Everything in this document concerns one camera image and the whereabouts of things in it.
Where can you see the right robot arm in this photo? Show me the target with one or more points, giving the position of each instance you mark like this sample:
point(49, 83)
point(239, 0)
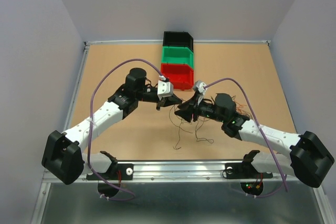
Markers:
point(301, 155)

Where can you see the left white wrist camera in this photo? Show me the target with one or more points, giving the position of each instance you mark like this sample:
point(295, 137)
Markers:
point(164, 88)

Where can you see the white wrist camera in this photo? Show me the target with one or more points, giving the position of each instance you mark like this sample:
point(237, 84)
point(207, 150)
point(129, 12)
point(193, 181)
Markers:
point(200, 90)
point(164, 88)

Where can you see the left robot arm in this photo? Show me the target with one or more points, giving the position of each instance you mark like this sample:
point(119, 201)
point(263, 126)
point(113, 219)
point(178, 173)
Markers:
point(67, 154)

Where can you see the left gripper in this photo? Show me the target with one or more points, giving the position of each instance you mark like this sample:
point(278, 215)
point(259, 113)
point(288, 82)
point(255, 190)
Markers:
point(169, 100)

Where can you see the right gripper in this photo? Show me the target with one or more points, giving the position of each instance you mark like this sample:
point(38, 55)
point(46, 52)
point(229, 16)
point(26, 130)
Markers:
point(186, 110)

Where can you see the aluminium front rail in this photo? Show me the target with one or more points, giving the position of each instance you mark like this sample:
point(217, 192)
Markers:
point(181, 170)

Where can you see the green plastic bin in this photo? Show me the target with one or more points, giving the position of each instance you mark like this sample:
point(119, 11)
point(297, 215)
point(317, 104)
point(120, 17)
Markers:
point(177, 55)

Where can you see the red plastic bin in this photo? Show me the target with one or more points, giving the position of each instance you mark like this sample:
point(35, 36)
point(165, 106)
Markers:
point(180, 75)

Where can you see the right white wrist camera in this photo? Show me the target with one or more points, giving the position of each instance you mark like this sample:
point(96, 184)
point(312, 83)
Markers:
point(200, 90)

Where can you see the black plastic bin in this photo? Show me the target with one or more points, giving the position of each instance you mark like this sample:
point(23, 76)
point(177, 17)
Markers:
point(178, 39)

